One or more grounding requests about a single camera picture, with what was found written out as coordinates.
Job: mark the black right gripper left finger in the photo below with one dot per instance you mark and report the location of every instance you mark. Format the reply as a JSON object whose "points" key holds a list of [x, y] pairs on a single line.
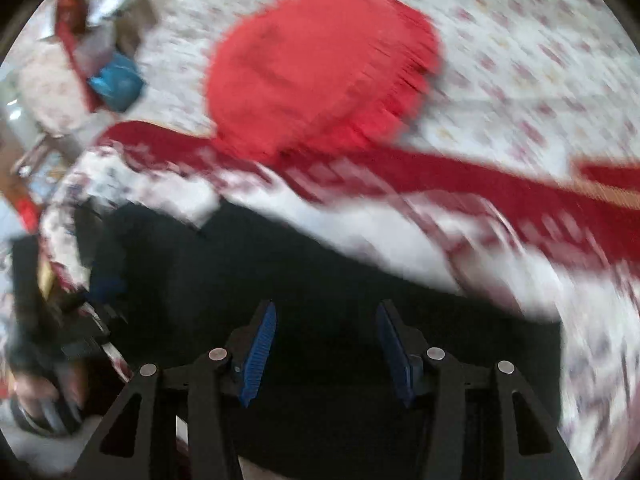
{"points": [[165, 422]]}

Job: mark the white red floral plush blanket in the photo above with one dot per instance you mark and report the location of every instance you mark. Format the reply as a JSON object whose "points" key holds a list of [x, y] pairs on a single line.
{"points": [[569, 251]]}

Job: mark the blue plastic bag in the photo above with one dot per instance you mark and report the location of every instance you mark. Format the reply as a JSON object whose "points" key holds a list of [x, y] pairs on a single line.
{"points": [[118, 83]]}

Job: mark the floral white bed sheet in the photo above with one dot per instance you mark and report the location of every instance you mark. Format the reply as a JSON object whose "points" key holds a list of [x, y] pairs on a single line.
{"points": [[527, 84]]}

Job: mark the red heart-shaped ruffled cushion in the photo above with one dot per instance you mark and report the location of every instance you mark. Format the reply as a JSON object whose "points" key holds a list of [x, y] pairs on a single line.
{"points": [[320, 76]]}

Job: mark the black pants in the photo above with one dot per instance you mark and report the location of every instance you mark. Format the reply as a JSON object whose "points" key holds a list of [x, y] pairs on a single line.
{"points": [[326, 407]]}

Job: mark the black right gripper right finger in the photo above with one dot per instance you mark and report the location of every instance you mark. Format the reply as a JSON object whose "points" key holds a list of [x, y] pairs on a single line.
{"points": [[476, 422]]}

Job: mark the red cloth item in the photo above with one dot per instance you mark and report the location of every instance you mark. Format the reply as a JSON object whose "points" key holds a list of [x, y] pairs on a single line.
{"points": [[69, 26]]}

